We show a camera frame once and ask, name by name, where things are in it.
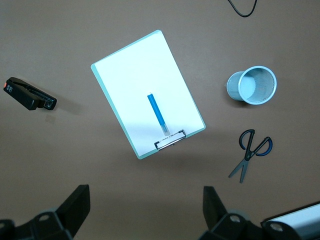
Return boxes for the black blue-handled scissors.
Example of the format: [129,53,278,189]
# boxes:
[228,128,273,184]

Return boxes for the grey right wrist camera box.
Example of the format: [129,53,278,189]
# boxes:
[264,201,320,240]

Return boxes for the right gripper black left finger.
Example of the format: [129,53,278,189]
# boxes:
[0,184,91,240]

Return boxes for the thin black looped cable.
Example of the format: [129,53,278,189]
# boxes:
[226,0,258,18]

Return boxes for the silver mesh pen cup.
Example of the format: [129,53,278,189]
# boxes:
[226,65,278,105]

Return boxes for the teal clipboard with white paper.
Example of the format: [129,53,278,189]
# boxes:
[90,29,207,161]

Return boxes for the blue marker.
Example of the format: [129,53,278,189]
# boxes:
[147,91,171,137]

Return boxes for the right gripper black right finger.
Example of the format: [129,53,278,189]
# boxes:
[197,186,300,240]

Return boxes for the black stapler with red end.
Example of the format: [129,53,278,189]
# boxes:
[3,76,58,112]

